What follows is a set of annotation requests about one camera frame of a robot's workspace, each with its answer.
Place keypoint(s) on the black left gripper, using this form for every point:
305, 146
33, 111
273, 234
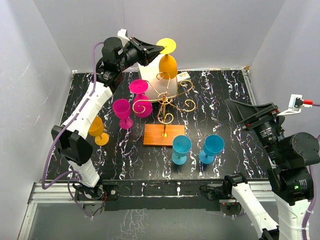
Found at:
147, 52

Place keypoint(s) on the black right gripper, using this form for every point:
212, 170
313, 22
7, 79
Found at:
241, 112

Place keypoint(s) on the orange wine glass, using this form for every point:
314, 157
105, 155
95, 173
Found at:
168, 68
96, 130

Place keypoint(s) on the blue wine glass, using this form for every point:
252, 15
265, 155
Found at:
213, 145
181, 146

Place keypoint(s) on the pink wine glass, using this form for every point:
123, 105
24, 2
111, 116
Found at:
122, 110
141, 104

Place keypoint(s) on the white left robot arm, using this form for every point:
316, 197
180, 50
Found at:
70, 138

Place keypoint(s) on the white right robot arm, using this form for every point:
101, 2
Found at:
290, 177

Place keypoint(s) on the white cylindrical container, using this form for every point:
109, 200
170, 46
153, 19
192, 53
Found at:
156, 85

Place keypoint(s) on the small white tag box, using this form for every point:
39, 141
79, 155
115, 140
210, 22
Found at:
183, 76

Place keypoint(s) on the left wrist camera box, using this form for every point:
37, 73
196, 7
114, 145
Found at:
123, 35

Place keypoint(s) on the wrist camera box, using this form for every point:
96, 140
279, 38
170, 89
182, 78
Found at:
295, 105
123, 35

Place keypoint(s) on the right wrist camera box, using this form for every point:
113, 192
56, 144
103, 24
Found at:
295, 105

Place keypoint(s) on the gold wire wine glass rack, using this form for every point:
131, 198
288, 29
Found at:
163, 134

